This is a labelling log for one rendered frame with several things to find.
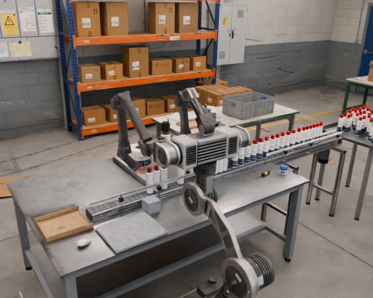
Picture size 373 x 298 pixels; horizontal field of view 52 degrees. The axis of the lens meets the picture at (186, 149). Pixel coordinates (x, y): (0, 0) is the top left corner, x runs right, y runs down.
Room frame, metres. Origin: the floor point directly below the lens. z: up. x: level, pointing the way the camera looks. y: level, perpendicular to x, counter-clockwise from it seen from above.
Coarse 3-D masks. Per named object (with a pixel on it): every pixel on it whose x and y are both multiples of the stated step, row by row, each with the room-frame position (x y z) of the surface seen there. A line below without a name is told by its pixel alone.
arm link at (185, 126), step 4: (176, 100) 2.53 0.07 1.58; (176, 104) 2.56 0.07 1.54; (180, 104) 2.56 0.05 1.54; (184, 104) 2.58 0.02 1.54; (180, 108) 2.61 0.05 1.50; (184, 108) 2.59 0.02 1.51; (180, 112) 2.64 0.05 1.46; (184, 112) 2.61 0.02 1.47; (180, 116) 2.66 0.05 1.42; (184, 116) 2.63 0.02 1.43; (180, 120) 2.69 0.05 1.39; (184, 120) 2.65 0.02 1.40; (184, 124) 2.67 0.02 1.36; (188, 124) 2.70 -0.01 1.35; (180, 128) 2.73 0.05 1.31; (184, 128) 2.69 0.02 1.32; (188, 128) 2.71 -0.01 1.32; (180, 132) 2.75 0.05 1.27; (184, 132) 2.70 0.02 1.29; (188, 132) 2.75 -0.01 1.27
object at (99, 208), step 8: (256, 160) 3.15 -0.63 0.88; (264, 160) 3.15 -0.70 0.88; (232, 168) 2.97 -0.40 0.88; (168, 184) 2.64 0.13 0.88; (176, 184) 2.64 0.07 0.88; (184, 184) 2.65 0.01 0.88; (144, 192) 2.50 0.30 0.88; (160, 192) 2.51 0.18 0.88; (128, 200) 2.38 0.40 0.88; (88, 208) 2.26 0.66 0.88; (96, 208) 2.26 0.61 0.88; (104, 208) 2.27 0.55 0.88
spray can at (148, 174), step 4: (148, 168) 2.49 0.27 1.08; (148, 172) 2.49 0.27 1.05; (148, 176) 2.48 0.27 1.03; (152, 176) 2.49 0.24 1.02; (148, 180) 2.48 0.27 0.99; (152, 180) 2.49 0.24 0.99; (148, 184) 2.48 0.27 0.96; (148, 188) 2.48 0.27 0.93; (152, 188) 2.49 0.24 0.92; (148, 192) 2.48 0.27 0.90; (152, 192) 2.49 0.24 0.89
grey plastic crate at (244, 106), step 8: (224, 96) 4.90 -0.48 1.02; (232, 96) 4.98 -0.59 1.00; (240, 96) 5.08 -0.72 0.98; (248, 96) 5.17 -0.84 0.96; (256, 96) 5.19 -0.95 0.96; (264, 96) 5.08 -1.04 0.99; (272, 96) 4.97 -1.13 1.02; (224, 104) 4.84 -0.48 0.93; (232, 104) 4.99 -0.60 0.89; (240, 104) 4.60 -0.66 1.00; (248, 104) 4.61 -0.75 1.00; (256, 104) 4.71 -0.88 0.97; (264, 104) 4.80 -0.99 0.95; (272, 104) 4.90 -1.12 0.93; (224, 112) 4.83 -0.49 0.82; (232, 112) 4.72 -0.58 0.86; (240, 112) 4.60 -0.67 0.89; (248, 112) 4.63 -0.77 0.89; (256, 112) 4.72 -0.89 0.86; (264, 112) 4.81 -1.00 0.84; (272, 112) 4.92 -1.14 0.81
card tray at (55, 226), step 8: (72, 208) 2.29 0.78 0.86; (40, 216) 2.16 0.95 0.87; (48, 216) 2.19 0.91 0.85; (56, 216) 2.22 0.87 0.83; (64, 216) 2.22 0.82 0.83; (72, 216) 2.22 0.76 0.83; (80, 216) 2.23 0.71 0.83; (40, 224) 2.12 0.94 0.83; (48, 224) 2.13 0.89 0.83; (56, 224) 2.13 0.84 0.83; (64, 224) 2.13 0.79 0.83; (72, 224) 2.13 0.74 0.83; (80, 224) 2.13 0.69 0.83; (88, 224) 2.09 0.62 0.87; (40, 232) 2.03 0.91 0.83; (48, 232) 2.03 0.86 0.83; (56, 232) 2.04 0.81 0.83; (64, 232) 1.99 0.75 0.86; (72, 232) 2.02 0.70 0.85; (48, 240) 1.93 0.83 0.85
